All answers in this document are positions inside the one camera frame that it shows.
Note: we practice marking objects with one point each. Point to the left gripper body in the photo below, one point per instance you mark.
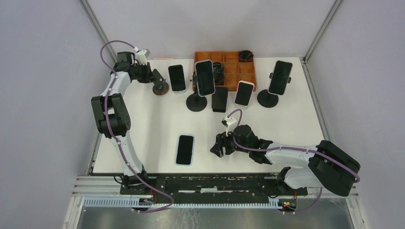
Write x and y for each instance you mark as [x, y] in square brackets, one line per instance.
[143, 73]

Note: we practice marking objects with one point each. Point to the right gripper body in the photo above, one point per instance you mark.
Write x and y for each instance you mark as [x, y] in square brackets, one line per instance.
[228, 139]

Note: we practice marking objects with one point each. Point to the white folding phone stand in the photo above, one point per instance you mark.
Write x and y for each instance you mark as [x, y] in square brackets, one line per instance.
[180, 92]

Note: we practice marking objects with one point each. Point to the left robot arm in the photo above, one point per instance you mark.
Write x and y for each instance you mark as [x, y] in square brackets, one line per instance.
[113, 120]

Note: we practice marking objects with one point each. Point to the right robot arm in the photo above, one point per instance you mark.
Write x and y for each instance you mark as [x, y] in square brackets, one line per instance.
[324, 165]

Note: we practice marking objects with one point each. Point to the brown base phone stand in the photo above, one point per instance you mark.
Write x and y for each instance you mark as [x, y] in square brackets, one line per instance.
[160, 87]

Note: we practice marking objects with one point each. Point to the black phone flat on table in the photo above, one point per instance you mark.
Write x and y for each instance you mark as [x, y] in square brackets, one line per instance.
[219, 100]

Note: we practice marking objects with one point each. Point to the blue case phone on table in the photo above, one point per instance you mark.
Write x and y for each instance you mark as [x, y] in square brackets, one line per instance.
[184, 153]

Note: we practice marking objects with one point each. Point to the black round phone stand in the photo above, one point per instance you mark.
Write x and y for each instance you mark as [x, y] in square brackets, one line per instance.
[197, 102]

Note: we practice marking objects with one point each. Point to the white phone on small stand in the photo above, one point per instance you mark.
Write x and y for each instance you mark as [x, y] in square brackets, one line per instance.
[243, 94]

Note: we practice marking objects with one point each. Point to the orange compartment tray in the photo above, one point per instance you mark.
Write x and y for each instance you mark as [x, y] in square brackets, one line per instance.
[234, 70]

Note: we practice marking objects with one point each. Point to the black round object in tray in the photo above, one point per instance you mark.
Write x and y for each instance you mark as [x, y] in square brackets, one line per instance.
[245, 56]

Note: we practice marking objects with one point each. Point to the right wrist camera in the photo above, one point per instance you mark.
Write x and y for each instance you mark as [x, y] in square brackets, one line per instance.
[229, 121]

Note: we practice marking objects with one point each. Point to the aluminium frame rail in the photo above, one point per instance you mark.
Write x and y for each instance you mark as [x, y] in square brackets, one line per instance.
[107, 186]

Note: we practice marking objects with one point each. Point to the white slotted cable duct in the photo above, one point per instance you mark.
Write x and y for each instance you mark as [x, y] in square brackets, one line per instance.
[131, 202]

